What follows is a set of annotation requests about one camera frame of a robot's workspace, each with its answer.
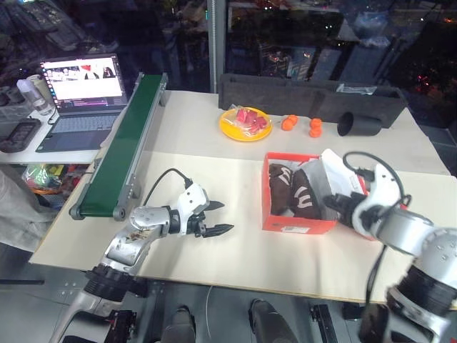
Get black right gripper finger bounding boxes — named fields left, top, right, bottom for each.
left=333, top=209, right=353, bottom=228
left=322, top=194, right=345, bottom=213

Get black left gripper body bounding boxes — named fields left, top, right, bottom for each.
left=190, top=208, right=212, bottom=240

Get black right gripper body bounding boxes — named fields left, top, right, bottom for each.
left=338, top=192, right=367, bottom=228

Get brown shoe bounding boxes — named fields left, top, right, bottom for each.
left=291, top=168, right=322, bottom=219
left=268, top=163, right=296, bottom=217

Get orange shoe box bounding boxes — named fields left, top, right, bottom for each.
left=261, top=148, right=379, bottom=241

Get green conveyor belt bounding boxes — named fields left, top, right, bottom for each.
left=69, top=72, right=169, bottom=221

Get yellow plate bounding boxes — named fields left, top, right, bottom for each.
left=219, top=106, right=274, bottom=142

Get black cup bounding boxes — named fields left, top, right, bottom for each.
left=336, top=111, right=383, bottom=138

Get clear bag of red blocks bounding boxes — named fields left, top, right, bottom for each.
left=224, top=104, right=274, bottom=139

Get black table support block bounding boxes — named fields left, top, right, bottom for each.
left=342, top=302, right=367, bottom=321

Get black floor bar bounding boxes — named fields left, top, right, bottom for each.
left=308, top=303, right=338, bottom=343

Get dark grey foam tray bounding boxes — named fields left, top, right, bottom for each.
left=217, top=73, right=408, bottom=129

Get grey open laptop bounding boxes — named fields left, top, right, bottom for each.
left=35, top=53, right=129, bottom=154

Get colourful packaged items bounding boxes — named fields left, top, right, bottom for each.
left=21, top=163, right=90, bottom=196

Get person in grey clothes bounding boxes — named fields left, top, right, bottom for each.
left=0, top=167, right=58, bottom=251

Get black handheld device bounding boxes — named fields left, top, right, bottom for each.
left=0, top=118, right=43, bottom=154

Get clear plastic cup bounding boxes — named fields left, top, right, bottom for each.
left=28, top=74, right=54, bottom=116

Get white round bottle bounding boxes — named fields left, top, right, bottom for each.
left=16, top=79, right=36, bottom=108

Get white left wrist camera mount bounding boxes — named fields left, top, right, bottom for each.
left=176, top=184, right=211, bottom=237

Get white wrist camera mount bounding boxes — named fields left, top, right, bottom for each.
left=351, top=164, right=410, bottom=239
left=176, top=184, right=211, bottom=237

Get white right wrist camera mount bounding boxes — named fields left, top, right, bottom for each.
left=351, top=164, right=410, bottom=239

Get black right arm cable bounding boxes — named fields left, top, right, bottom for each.
left=341, top=151, right=411, bottom=315

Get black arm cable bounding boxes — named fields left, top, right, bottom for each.
left=141, top=168, right=194, bottom=207
left=341, top=151, right=411, bottom=315

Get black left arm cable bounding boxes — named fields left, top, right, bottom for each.
left=141, top=168, right=194, bottom=207

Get thin white cable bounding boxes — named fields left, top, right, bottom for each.
left=205, top=285, right=215, bottom=343

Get grey metal window post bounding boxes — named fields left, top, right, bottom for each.
left=206, top=0, right=229, bottom=93

